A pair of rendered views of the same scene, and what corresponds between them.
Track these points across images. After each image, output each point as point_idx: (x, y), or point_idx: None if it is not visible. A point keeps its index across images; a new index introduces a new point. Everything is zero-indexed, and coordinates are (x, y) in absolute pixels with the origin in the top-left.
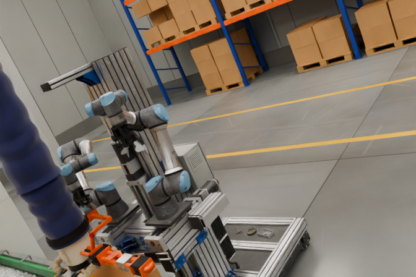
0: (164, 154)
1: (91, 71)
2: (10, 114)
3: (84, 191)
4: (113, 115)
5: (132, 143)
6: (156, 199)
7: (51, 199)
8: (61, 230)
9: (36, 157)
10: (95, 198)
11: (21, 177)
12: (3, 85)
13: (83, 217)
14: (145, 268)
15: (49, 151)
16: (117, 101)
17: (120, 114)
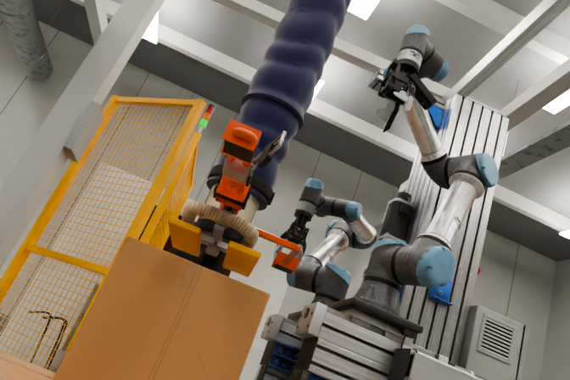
0: (440, 212)
1: (438, 108)
2: (310, 19)
3: (310, 257)
4: (405, 47)
5: (416, 219)
6: (373, 265)
7: (259, 118)
8: None
9: (290, 69)
10: (313, 268)
11: (260, 75)
12: None
13: (268, 182)
14: (239, 127)
15: (310, 87)
16: (427, 41)
17: (416, 51)
